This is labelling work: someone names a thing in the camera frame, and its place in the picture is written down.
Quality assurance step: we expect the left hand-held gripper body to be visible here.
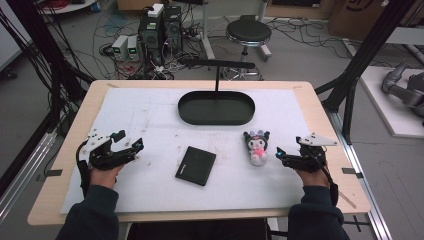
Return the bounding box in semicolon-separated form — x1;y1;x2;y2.
79;128;138;172

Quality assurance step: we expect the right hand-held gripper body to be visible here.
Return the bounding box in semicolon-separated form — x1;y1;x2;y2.
282;132;339;174

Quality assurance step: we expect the person's right hand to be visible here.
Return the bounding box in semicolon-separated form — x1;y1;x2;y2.
294;164;331;189

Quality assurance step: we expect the person's left hand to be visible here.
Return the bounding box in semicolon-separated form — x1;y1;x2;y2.
89;163;126;191

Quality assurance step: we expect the black and pink plush toy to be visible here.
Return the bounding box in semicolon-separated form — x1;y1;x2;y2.
242;129;271;167

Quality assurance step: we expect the white table mat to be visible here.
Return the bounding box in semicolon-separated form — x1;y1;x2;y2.
60;87;313;215

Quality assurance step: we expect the black flat rectangular case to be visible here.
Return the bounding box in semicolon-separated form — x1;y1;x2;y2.
174;145;218;187

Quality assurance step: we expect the black oval tray with stand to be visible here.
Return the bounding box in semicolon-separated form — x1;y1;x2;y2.
177;58;257;127

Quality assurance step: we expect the grey power supply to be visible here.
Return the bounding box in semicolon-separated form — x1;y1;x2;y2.
126;35;141;62
111;34;130;62

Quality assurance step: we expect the white platform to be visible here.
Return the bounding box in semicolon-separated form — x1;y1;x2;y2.
359;65;424;140

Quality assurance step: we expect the black computer tower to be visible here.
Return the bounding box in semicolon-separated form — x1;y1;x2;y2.
162;5;184;55
137;13;165;67

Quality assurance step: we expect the person's lap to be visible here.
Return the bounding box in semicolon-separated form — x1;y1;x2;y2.
126;217;272;240

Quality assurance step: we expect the white table leg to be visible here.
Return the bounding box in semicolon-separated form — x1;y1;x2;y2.
200;0;217;61
259;0;273;62

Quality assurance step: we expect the black round stool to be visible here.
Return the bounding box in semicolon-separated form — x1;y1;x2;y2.
221;14;273;82

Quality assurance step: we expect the white box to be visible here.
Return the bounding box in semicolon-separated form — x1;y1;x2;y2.
147;2;165;19

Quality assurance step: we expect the cardboard box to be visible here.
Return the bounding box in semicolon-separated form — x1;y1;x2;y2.
327;0;424;43

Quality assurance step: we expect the white round table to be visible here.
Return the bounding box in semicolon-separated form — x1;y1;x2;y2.
39;0;98;15

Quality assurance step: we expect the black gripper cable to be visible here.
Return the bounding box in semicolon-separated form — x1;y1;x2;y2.
308;146;340;207

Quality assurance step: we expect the aluminium rail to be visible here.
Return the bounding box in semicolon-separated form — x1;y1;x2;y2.
0;131;58;224
327;109;394;240

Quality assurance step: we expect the tangle of floor cables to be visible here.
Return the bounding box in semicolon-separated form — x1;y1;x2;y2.
63;3;209;81

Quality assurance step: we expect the black frame strut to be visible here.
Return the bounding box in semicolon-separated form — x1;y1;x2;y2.
314;0;424;145
0;0;96;134

